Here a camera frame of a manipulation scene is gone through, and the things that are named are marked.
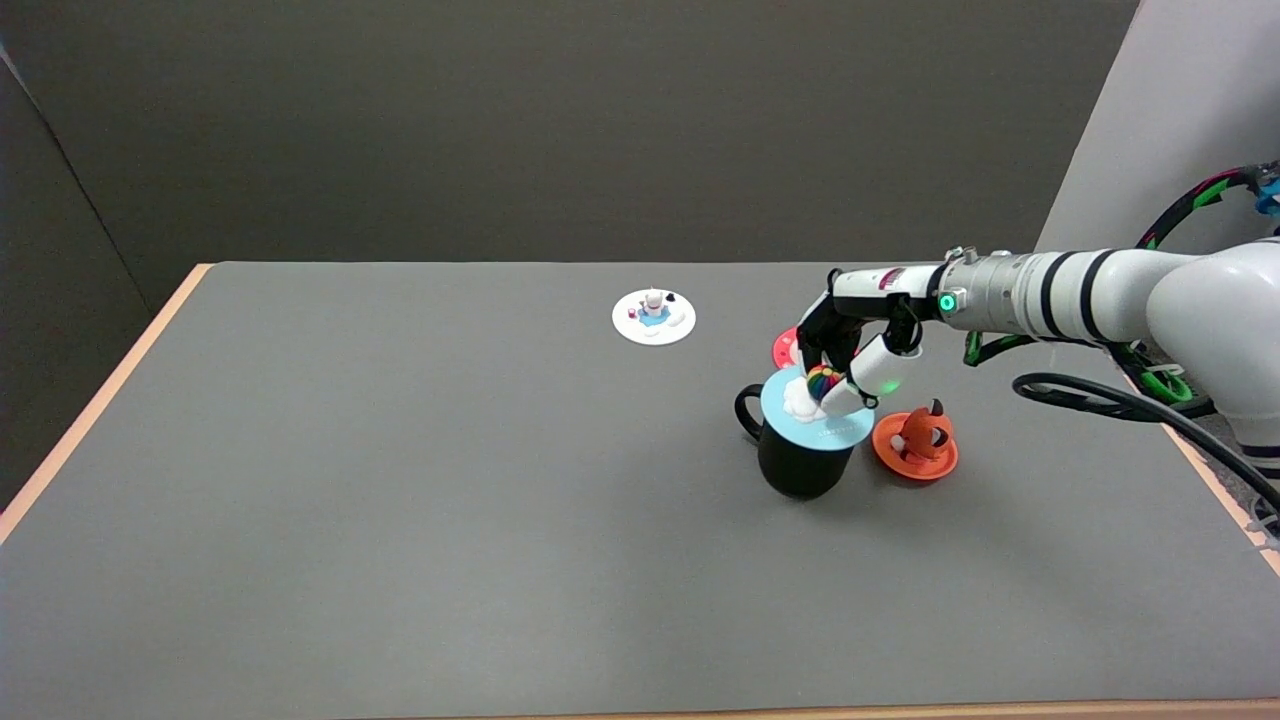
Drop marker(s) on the orange fox cup lid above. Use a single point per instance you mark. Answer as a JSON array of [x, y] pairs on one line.
[[915, 445]]

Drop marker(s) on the black mug teal inside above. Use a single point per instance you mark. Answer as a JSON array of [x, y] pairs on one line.
[[800, 470]]

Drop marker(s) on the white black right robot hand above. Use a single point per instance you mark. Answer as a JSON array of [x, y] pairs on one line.
[[880, 285]]

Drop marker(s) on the blue sky cup lid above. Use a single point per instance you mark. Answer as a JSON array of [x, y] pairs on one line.
[[835, 432]]

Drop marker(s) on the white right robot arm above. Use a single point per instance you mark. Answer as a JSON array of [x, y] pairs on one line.
[[1190, 300]]

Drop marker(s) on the red tiger cup lid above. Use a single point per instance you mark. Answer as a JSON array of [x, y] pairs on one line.
[[785, 348]]

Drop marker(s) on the white cup lid with figure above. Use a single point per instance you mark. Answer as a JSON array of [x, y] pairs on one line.
[[654, 320]]

